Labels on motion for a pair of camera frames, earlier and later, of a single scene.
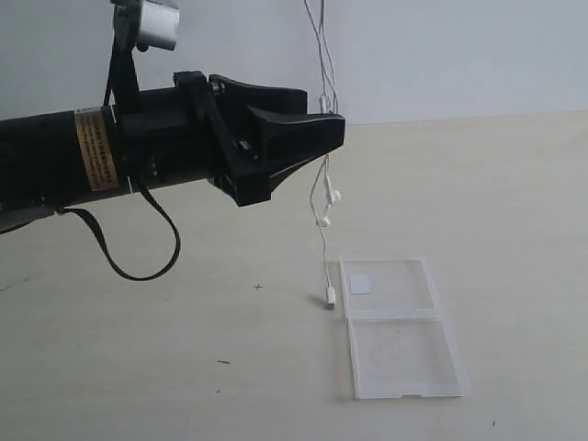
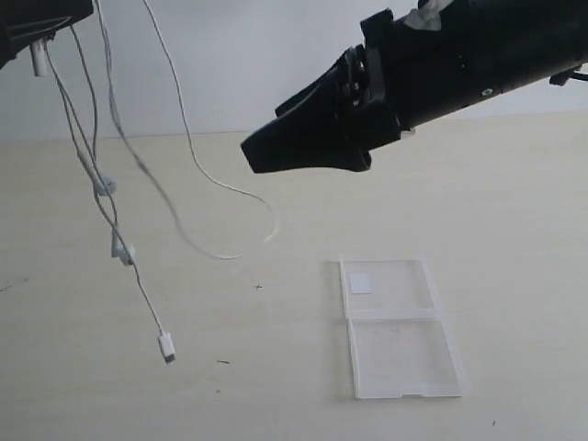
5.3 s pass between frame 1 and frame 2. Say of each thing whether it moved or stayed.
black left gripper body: moved
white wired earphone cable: moved
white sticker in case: stayed
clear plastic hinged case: stayed
